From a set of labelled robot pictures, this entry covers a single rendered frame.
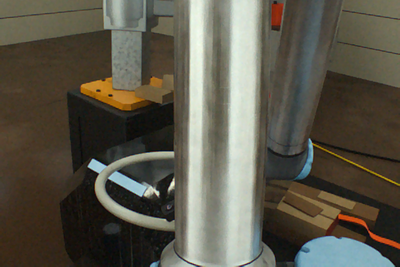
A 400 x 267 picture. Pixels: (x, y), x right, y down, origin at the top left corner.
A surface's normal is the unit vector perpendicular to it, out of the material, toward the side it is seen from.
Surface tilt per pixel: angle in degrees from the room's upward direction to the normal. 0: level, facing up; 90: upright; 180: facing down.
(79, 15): 90
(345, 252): 2
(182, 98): 85
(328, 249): 2
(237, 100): 79
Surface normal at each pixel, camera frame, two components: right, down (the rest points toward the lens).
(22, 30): 0.78, 0.27
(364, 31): -0.63, 0.26
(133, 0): 0.22, 0.37
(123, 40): -0.18, 0.36
